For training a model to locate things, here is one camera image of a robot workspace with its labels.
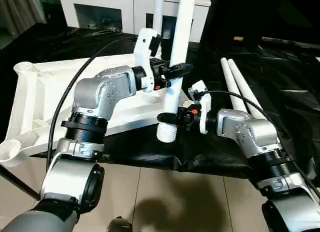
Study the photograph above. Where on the black shiny mat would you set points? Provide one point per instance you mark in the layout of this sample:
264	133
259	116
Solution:
275	74

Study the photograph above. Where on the grey curtain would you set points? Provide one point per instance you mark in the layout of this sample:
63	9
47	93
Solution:
20	9

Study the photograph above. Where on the white plastic table top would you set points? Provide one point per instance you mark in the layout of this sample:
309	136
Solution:
37	99

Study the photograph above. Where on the dark rounded robot foot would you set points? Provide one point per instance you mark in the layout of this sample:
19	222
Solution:
121	224

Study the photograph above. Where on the white plastic table leg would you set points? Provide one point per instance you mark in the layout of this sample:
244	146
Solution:
246	91
231	84
159	9
181	36

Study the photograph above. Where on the white cabinet with glass doors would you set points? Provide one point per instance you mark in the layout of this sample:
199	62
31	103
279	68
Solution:
125	9

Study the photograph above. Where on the small tan block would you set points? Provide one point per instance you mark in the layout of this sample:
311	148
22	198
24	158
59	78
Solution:
238	38

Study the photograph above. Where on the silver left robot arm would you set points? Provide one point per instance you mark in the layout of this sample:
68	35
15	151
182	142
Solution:
100	91

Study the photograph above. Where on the white flat item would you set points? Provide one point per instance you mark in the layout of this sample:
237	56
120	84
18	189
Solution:
318	59

